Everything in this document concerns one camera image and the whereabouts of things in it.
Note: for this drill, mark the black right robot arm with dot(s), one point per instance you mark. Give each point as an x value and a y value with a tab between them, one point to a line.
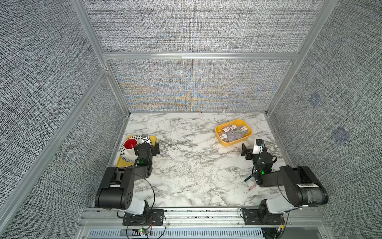
298	187

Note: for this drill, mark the clear round paper clip jar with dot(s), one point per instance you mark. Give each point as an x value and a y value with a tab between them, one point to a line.
231	137

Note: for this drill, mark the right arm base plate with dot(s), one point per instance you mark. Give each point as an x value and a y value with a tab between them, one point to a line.
260	217

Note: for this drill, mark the white cup red inside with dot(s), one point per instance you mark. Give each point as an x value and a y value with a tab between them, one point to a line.
129	145

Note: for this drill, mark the rectangular paper clip box four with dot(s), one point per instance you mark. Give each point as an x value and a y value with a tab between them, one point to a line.
244	129

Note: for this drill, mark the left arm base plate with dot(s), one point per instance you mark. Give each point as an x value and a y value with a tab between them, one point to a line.
154	218

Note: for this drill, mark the white patterned plate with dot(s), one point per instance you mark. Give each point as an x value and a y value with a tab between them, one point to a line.
130	157

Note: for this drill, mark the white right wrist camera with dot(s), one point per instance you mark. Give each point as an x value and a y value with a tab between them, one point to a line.
258	146

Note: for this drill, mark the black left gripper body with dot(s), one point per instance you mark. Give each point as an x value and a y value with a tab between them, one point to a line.
143	148

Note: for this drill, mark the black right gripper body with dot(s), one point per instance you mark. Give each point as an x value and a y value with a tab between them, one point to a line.
249	150

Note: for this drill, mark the yellow plastic storage box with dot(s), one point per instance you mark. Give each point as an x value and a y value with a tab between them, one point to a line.
237	122

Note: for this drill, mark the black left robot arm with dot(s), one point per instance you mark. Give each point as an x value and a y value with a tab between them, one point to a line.
117	185

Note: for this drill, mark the yellow flat tray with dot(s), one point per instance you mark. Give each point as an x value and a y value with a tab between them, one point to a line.
122	163

